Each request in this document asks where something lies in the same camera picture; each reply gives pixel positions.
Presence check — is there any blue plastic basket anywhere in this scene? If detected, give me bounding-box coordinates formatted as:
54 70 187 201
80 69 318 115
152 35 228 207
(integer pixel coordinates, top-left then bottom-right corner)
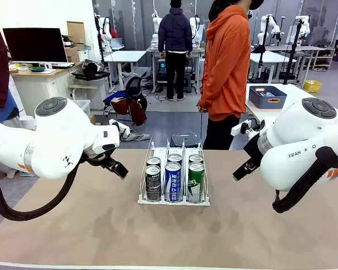
248 85 288 110

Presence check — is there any person in orange hoodie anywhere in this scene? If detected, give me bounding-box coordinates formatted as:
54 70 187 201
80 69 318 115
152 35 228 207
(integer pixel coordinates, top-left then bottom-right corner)
198 0 264 150

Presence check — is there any blue Pocari Sweat can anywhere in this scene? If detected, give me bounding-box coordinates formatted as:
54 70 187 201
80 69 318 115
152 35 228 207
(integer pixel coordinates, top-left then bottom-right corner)
164 161 183 202
167 153 183 166

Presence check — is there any open brown cardboard box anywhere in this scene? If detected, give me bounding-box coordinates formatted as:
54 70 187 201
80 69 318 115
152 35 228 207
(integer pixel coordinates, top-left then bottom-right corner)
66 21 86 46

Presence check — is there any large white table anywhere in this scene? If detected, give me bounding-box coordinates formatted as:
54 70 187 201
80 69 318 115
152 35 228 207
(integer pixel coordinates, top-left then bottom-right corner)
244 83 338 147

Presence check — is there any person in dark jacket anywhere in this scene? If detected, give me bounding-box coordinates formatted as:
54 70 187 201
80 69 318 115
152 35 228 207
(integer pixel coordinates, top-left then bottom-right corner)
158 0 193 102

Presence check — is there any yellow plastic basket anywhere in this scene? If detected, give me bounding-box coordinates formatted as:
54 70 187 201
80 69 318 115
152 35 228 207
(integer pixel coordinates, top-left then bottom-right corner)
303 80 323 93

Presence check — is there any clear acrylic can rack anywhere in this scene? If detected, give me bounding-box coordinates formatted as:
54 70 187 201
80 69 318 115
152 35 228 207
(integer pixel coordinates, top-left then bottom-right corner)
137 137 211 205

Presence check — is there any clear plastic storage box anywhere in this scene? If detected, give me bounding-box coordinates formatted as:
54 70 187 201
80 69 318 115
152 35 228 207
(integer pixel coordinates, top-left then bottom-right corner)
73 99 91 116

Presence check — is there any person's right forearm orange sleeve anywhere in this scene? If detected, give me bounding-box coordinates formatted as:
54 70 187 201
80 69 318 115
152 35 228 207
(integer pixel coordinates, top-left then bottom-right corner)
199 70 216 105

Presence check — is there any black tripod stand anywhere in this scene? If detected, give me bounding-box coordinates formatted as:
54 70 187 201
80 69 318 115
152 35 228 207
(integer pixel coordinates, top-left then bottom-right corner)
283 17 305 86

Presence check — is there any black office chair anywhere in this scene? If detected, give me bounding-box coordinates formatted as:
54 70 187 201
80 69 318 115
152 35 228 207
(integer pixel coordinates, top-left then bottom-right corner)
125 76 149 113

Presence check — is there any dark red bag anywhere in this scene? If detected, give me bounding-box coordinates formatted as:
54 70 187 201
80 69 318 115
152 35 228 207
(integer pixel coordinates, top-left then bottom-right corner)
110 98 148 127

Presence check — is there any white office table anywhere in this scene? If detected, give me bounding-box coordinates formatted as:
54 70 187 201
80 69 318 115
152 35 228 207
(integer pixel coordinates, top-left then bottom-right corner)
103 50 148 89
249 50 298 84

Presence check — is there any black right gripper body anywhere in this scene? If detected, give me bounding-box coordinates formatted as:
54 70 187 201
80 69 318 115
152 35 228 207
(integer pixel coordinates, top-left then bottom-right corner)
243 133 264 167

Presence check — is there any blue cloth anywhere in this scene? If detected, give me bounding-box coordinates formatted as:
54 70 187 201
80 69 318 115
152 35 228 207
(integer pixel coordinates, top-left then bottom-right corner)
103 89 136 105

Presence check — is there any small brown cardboard box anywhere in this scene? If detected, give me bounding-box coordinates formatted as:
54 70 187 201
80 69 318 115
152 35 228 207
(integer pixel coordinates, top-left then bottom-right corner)
64 46 80 63

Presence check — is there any green beverage can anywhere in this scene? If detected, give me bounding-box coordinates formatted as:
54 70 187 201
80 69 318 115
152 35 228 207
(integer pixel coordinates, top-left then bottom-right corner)
188 153 205 166
188 161 206 203

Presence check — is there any black beverage can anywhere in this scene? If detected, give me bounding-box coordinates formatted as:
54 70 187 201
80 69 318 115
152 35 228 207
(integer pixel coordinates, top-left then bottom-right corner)
144 164 162 202
145 156 162 169

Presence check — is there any black pole stand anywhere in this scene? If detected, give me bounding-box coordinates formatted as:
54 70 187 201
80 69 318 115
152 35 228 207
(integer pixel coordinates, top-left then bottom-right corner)
247 16 271 84

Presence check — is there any wooden shelf table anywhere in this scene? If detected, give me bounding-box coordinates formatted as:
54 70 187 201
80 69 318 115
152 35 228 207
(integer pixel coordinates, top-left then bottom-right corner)
266 44 336 71

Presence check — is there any black left arm cable sleeve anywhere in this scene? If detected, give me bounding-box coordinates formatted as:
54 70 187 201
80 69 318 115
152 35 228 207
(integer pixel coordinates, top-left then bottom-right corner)
0 161 84 222

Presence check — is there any white standing desk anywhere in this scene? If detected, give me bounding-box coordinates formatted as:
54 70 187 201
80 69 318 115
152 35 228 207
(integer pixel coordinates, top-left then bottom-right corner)
146 46 206 93

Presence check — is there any grey crumpled cloth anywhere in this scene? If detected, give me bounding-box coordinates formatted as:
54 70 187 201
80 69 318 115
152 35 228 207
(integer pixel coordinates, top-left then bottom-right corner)
119 129 152 143

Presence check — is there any black gear bundle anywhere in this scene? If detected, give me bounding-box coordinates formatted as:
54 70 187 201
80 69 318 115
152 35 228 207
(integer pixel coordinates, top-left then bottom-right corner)
71 59 110 82

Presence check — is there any white desk with wood top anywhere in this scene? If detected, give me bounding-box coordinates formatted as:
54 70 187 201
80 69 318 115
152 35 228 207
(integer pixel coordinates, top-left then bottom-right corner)
10 61 84 118

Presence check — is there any white paper roll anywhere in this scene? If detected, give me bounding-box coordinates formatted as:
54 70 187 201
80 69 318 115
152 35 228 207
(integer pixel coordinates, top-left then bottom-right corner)
19 115 37 131

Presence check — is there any black computer monitor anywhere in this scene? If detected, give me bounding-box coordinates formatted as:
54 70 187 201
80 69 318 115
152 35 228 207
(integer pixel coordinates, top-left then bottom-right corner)
2 27 69 64

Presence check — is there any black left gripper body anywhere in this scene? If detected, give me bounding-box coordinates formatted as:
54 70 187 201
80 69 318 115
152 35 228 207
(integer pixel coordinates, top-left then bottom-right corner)
83 148 117 169

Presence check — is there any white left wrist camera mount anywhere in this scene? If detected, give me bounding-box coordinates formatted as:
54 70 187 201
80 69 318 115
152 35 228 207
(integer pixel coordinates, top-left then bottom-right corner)
109 119 131 139

